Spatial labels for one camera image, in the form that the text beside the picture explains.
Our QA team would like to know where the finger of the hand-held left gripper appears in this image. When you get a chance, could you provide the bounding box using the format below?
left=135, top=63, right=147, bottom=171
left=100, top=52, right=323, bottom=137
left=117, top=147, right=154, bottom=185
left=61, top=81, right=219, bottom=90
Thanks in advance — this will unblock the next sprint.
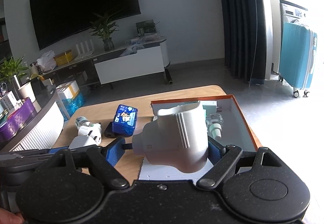
left=10, top=146, right=107, bottom=167

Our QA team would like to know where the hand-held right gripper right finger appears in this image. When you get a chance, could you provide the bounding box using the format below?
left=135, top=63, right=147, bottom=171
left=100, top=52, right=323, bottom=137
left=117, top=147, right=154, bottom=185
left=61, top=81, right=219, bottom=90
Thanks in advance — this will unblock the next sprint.
left=196, top=138, right=284, bottom=191

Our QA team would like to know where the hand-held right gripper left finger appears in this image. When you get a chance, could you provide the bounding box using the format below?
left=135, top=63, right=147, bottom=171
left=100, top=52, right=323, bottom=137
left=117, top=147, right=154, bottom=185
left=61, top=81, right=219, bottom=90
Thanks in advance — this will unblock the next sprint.
left=38, top=137, right=130, bottom=191

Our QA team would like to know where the black power bank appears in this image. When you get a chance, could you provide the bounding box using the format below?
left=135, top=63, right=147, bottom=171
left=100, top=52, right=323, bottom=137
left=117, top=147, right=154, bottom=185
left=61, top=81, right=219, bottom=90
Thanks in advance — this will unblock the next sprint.
left=103, top=121, right=119, bottom=139

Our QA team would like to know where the clear glass bottle silver cap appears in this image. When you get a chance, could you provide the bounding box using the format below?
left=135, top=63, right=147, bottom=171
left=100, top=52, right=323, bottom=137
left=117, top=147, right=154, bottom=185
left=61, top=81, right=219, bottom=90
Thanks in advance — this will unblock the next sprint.
left=206, top=114, right=224, bottom=139

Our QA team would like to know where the orange cardboard box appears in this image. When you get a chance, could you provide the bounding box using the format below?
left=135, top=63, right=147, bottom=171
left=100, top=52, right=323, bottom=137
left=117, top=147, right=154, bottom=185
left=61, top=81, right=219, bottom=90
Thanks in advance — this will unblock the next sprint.
left=138, top=95, right=260, bottom=181

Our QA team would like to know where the blue tissue packet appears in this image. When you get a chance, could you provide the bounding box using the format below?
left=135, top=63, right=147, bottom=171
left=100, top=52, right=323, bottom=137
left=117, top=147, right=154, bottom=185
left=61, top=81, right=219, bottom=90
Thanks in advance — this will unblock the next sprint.
left=112, top=104, right=138, bottom=136

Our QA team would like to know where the white rounded charger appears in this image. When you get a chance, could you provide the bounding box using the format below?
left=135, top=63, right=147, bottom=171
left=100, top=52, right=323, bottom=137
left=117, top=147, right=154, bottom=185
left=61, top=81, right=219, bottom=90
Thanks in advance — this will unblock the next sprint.
left=68, top=136, right=98, bottom=150

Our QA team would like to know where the teal and white carton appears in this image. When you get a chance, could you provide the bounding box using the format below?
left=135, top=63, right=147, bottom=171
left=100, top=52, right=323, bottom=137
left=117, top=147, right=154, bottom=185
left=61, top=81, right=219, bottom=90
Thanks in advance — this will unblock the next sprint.
left=202, top=102, right=218, bottom=117

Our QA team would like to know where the large white travel adapter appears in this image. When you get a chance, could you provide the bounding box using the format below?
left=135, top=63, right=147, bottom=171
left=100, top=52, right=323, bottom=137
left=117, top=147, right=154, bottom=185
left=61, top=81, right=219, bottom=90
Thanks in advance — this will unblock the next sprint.
left=123, top=101, right=209, bottom=174

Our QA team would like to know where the person's left hand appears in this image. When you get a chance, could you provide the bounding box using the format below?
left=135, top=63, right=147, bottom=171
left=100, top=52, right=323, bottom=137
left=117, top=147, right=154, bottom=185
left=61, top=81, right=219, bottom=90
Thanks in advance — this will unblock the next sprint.
left=0, top=207, right=23, bottom=224

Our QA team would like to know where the curved ribbed counter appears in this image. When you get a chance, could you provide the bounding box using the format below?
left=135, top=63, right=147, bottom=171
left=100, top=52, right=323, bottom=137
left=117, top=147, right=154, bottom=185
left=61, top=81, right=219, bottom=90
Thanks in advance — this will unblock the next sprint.
left=0, top=79, right=64, bottom=152

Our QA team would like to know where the purple round tin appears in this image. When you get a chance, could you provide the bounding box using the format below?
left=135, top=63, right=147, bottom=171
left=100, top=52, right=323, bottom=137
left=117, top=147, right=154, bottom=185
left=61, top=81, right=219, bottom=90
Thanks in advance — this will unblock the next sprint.
left=0, top=97, right=37, bottom=142

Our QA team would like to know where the blue plastic bag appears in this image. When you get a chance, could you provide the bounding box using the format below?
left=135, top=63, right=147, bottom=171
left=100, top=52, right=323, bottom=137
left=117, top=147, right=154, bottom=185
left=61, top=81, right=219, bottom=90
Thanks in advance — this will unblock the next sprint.
left=59, top=92, right=85, bottom=120

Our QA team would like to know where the white printed small box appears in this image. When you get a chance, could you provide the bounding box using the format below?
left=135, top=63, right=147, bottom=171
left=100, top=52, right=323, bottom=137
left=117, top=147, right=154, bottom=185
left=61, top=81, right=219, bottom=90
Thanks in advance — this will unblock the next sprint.
left=0, top=91, right=17, bottom=113

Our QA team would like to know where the white paper cup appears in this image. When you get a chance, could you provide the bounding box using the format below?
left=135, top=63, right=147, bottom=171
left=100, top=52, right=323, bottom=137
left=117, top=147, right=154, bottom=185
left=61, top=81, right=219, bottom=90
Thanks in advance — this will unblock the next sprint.
left=18, top=81, right=36, bottom=103

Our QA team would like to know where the white and yellow carton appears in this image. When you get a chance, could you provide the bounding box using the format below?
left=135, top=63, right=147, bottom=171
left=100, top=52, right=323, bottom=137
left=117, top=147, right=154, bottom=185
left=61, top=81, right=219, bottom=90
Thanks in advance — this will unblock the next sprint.
left=55, top=80, right=80, bottom=103

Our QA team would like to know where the black roll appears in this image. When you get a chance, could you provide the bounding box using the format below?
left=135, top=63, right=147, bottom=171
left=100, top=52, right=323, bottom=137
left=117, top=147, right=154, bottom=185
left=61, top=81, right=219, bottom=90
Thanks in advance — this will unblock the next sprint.
left=164, top=69, right=174, bottom=85

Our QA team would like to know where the white television cabinet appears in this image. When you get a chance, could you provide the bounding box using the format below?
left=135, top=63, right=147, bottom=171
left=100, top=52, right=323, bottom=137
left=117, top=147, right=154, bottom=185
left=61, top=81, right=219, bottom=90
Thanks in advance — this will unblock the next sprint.
left=38, top=36, right=171, bottom=85

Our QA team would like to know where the green potted plant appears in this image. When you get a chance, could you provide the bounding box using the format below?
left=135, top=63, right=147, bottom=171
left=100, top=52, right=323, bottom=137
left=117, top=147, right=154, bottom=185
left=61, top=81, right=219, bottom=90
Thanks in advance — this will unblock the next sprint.
left=0, top=55, right=29, bottom=88

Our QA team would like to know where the white plastic bag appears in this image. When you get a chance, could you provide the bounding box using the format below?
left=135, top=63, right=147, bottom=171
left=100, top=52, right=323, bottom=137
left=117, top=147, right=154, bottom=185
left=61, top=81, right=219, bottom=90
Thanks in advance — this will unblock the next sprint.
left=37, top=50, right=56, bottom=72

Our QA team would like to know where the pale crumpled bag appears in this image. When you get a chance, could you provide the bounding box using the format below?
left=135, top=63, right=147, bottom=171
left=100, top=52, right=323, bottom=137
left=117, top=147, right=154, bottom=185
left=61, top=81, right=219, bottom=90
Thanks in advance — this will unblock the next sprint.
left=119, top=44, right=145, bottom=57

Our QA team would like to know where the yellow box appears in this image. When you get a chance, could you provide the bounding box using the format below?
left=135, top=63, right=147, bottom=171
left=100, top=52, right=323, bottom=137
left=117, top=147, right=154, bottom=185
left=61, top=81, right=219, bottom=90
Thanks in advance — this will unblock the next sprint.
left=54, top=50, right=74, bottom=66

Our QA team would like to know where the white router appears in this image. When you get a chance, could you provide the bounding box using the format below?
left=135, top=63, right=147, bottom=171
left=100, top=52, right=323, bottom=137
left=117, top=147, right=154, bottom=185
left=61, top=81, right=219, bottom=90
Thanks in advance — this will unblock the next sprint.
left=75, top=39, right=95, bottom=58

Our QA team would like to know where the potted plant glass vase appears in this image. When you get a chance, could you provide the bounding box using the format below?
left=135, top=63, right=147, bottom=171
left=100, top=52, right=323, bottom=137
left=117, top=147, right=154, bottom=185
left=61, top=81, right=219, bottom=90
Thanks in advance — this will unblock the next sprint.
left=89, top=11, right=122, bottom=51

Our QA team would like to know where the blue suitcase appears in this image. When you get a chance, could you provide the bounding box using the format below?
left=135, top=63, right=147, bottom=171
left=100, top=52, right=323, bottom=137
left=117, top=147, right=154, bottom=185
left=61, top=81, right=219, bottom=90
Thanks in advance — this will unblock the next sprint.
left=278, top=21, right=318, bottom=98

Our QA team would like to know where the green and black box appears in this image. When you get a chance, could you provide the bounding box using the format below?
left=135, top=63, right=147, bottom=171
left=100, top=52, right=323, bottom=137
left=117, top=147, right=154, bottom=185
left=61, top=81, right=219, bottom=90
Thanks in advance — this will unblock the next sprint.
left=136, top=19, right=156, bottom=36

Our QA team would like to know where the dark curtain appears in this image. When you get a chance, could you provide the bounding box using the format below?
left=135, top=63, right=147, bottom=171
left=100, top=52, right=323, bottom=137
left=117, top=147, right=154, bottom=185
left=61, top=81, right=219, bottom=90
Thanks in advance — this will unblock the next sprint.
left=215, top=0, right=266, bottom=85

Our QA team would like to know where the white washing machine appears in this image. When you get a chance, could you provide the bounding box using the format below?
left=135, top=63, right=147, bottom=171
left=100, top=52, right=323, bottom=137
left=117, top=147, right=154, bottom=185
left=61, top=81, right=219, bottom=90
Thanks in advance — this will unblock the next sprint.
left=270, top=0, right=309, bottom=75

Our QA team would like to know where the black wall television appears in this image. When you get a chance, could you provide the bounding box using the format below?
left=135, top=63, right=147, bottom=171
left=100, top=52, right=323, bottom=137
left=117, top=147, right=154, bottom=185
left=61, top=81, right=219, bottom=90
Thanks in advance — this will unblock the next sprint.
left=29, top=0, right=141, bottom=51

